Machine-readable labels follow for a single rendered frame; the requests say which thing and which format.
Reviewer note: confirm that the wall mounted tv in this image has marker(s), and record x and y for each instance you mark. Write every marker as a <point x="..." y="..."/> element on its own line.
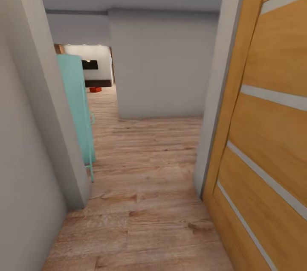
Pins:
<point x="89" y="64"/>

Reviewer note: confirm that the cabinet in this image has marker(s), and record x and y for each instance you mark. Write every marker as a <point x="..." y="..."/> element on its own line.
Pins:
<point x="97" y="83"/>

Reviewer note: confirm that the door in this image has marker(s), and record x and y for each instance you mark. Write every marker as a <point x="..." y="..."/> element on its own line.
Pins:
<point x="256" y="185"/>

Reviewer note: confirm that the standing mirror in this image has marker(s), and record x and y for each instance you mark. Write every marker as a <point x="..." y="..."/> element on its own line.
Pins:
<point x="73" y="78"/>

